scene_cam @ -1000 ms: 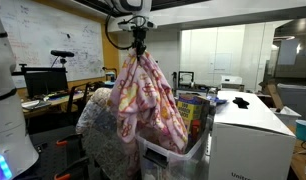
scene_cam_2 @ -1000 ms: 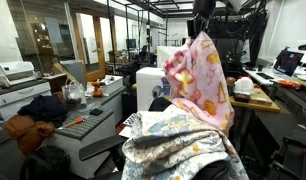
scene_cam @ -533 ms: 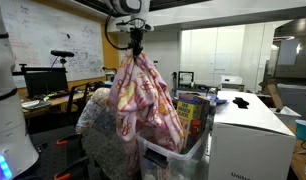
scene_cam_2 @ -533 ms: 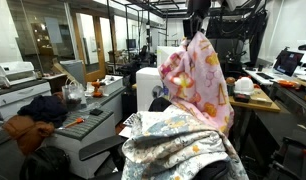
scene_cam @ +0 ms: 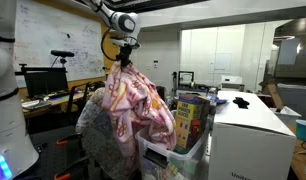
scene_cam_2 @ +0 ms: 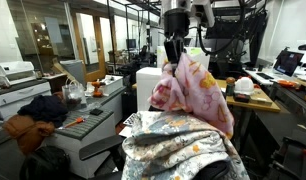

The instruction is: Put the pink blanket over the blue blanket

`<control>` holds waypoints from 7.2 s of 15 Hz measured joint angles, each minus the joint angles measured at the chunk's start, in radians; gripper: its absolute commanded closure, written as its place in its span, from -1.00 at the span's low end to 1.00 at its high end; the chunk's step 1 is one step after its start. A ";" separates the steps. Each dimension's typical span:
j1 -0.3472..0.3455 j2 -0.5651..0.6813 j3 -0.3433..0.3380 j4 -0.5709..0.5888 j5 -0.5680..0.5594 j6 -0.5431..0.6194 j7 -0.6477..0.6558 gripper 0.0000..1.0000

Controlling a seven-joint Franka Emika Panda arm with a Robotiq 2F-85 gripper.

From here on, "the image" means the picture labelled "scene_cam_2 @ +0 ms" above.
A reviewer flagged black backpack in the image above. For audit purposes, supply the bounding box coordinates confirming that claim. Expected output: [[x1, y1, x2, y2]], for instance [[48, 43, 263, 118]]
[[19, 145, 72, 180]]

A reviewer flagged large white cardboard box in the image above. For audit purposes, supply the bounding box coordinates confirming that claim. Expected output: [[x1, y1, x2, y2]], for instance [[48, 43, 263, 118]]
[[136, 66, 165, 113]]

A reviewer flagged grey office desk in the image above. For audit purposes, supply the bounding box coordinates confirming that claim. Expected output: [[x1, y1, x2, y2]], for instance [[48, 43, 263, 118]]
[[246, 68, 306, 118]]

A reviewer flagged dark bottle brown cap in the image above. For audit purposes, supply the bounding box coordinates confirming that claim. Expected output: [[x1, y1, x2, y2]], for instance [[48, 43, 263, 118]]
[[225, 76, 236, 97]]

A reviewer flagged orange cordless drill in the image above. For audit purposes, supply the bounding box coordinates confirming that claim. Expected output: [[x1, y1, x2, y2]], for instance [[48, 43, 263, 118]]
[[91, 80, 106, 98]]

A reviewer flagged grey trash bin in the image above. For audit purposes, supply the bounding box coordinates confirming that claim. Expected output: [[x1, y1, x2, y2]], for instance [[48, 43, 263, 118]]
[[59, 59, 87, 87]]

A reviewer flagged white box green label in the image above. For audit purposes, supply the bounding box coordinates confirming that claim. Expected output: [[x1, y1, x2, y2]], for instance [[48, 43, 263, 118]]
[[156, 45, 211, 72]]

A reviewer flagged white low cabinet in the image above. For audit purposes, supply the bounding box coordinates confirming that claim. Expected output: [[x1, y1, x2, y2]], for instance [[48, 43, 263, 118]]
[[42, 113, 118, 180]]

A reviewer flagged clear plastic bag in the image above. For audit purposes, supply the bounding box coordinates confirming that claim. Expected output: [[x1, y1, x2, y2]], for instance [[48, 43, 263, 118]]
[[61, 78, 88, 111]]

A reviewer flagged wooden table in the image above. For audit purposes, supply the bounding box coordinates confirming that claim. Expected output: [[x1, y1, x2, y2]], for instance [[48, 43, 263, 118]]
[[215, 79, 281, 113]]

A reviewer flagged white black dotted sheet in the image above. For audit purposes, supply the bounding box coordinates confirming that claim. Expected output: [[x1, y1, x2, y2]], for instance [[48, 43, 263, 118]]
[[122, 112, 138, 128]]

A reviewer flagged brown jacket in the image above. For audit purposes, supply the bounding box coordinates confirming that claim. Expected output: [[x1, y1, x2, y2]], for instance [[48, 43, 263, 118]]
[[2, 114, 56, 157]]

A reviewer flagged open laptop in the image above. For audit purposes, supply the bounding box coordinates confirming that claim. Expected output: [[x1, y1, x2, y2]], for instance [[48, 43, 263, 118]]
[[272, 49, 305, 78]]

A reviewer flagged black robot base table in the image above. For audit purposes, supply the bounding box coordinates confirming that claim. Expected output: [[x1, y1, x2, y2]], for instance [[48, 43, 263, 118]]
[[252, 108, 306, 180]]

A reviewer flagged white hard hat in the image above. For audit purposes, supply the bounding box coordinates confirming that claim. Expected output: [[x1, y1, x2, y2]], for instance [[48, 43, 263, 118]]
[[233, 76, 256, 96]]

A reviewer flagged orange hand tool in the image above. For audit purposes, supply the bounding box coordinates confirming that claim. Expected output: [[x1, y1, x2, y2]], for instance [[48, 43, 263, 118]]
[[277, 79, 300, 90]]

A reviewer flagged black metal cage frame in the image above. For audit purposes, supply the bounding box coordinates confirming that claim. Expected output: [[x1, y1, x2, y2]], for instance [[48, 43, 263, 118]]
[[106, 0, 227, 73]]

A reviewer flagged pink patterned fleece blanket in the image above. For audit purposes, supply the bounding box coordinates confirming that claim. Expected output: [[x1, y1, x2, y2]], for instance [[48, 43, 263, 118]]
[[147, 53, 236, 140]]

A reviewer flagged white drawer cabinet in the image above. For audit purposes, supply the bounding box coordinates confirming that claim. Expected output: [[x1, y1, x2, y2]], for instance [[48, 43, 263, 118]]
[[0, 79, 53, 122]]

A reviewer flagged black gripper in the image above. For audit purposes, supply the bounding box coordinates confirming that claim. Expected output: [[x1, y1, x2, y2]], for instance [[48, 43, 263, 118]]
[[163, 9, 191, 74]]

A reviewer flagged black red battery pack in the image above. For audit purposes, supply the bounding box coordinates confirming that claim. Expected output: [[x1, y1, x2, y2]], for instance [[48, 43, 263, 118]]
[[234, 93, 251, 104]]

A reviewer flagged orange handled tool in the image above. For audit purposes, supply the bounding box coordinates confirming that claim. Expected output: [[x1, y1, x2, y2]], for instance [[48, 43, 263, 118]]
[[58, 117, 86, 130]]

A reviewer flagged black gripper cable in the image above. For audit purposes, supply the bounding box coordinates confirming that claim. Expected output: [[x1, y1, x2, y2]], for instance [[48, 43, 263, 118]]
[[196, 0, 248, 57]]

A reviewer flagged small black flat device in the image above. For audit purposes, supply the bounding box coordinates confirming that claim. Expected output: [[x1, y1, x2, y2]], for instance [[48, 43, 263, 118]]
[[89, 108, 104, 117]]

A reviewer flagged white printer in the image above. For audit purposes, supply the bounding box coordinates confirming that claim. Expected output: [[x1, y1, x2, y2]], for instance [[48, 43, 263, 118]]
[[0, 60, 37, 88]]

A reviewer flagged small white box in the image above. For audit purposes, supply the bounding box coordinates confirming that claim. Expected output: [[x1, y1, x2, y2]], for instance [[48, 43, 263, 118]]
[[99, 74, 125, 97]]

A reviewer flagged blue floral quilt blanket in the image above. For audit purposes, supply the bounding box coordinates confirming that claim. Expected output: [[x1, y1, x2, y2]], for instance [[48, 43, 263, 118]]
[[121, 109, 251, 180]]

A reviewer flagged wooden door frame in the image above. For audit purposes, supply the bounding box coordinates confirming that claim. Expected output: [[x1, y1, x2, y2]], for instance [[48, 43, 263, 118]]
[[70, 8, 109, 83]]

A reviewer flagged grey ribbed mat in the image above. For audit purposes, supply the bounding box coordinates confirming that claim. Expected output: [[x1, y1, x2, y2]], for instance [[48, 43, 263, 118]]
[[54, 107, 115, 141]]

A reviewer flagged black keyboard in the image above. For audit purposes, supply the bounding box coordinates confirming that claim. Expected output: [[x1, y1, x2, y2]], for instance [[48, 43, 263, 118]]
[[256, 71, 276, 81]]

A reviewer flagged brown cardboard sheet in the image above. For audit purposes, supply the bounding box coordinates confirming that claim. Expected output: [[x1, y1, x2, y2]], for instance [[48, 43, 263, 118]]
[[51, 58, 73, 80]]

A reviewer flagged frosted window sheet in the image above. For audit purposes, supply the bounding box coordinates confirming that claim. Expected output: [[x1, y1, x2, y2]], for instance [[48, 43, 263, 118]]
[[44, 16, 64, 45]]

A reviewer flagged black office chair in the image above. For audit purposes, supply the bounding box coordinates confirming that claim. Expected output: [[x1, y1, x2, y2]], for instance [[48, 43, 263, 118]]
[[78, 104, 232, 180]]

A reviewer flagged dark navy garment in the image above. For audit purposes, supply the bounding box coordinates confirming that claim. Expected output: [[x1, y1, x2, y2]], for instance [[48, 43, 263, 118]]
[[17, 94, 69, 128]]

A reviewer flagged grey topped white counter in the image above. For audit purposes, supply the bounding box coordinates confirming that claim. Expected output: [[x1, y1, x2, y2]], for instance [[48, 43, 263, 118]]
[[85, 85, 128, 126]]

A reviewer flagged black equipment stack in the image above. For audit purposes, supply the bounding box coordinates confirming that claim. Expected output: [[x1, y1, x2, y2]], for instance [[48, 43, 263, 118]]
[[208, 38, 250, 80]]

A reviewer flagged small background monitor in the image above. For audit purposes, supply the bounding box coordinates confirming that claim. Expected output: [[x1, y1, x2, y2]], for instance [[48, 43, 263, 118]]
[[125, 38, 138, 51]]

